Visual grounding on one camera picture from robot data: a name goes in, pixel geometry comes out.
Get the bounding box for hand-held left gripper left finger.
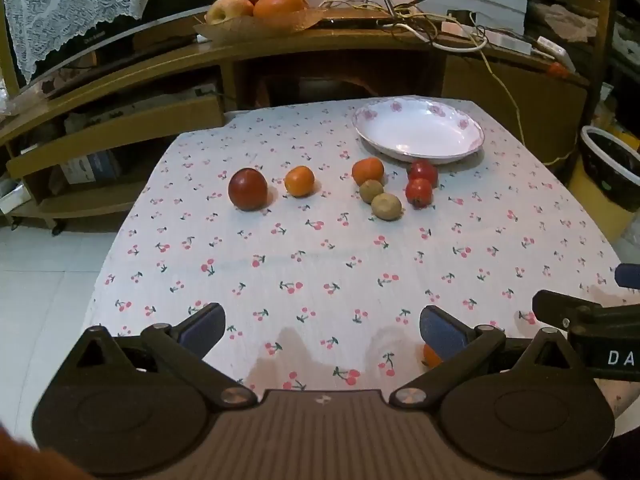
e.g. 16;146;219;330
75;302;259;407

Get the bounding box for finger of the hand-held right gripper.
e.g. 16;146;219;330
615;262;640;292
532;289;608;332

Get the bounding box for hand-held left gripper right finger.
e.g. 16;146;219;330
389;304;577;409

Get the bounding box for orange tangerine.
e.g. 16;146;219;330
421;343;444;370
284;165;316;198
351;157;386;187

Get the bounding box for brown kiwi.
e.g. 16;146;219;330
371;193;403;222
359;179;385;204

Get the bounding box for red tomato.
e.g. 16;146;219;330
407;159;439;187
405;178;434;208

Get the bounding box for dark red apple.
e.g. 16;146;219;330
228;168;269;212

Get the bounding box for white pink-flowered plate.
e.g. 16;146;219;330
352;97;486;165

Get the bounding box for yellow trash bin black liner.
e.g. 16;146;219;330
569;125;640;221

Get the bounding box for cherry print tablecloth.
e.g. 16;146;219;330
80;98;632;396

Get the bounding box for cardboard box blue print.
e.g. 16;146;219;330
61;152;123;186

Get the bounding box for white power strip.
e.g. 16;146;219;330
480;30;533;55

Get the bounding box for woven fruit tray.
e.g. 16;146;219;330
193;7;326;41

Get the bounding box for yellow apple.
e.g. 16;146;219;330
205;0;255;26

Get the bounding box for white lace cloth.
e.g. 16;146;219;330
4;0;167;82

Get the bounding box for yellow cable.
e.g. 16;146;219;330
481;50;581;167

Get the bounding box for white cable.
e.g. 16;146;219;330
395;22;488;53

